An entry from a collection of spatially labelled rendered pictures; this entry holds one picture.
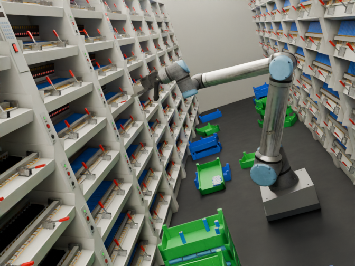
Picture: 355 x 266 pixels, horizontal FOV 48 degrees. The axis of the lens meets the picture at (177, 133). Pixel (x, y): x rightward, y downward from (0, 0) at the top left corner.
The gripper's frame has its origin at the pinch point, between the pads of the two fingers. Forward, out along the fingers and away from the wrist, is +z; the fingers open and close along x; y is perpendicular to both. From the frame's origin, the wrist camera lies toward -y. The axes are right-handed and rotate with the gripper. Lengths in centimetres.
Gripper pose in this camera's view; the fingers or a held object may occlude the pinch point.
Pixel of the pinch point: (133, 96)
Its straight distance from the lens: 244.0
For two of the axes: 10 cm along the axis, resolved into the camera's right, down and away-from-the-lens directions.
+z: -8.8, 4.2, 2.1
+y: -4.5, -8.7, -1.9
